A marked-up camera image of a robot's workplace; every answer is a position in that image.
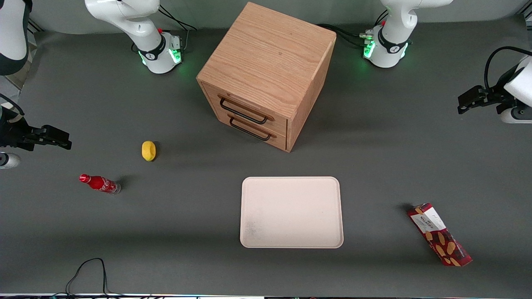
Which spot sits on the beige rectangular plastic tray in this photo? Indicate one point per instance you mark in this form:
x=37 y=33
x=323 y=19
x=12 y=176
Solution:
x=291 y=212

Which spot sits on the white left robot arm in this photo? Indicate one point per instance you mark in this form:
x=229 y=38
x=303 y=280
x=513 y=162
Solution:
x=390 y=47

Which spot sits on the wooden two-drawer cabinet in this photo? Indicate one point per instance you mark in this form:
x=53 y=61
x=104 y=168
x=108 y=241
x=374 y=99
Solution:
x=270 y=54

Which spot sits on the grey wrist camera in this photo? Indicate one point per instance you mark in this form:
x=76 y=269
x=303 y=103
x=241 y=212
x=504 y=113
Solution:
x=517 y=116
x=8 y=160

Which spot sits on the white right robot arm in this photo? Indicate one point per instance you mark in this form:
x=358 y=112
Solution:
x=156 y=47

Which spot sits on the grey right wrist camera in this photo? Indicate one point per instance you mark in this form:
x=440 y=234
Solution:
x=8 y=160

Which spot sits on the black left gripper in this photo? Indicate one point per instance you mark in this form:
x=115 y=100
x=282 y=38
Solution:
x=495 y=97

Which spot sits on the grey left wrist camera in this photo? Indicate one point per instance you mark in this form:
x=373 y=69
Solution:
x=517 y=116

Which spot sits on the red tartan shortbread cookie box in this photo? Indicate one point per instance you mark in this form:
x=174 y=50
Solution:
x=440 y=236

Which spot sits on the red cola bottle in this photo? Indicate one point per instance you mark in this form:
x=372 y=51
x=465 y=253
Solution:
x=99 y=183

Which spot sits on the wooden drawer front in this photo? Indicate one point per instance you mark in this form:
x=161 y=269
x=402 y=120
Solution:
x=278 y=122
x=279 y=140

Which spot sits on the yellow lemon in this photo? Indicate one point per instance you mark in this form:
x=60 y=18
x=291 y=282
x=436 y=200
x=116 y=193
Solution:
x=149 y=150

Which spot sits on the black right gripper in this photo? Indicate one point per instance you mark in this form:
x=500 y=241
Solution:
x=12 y=135

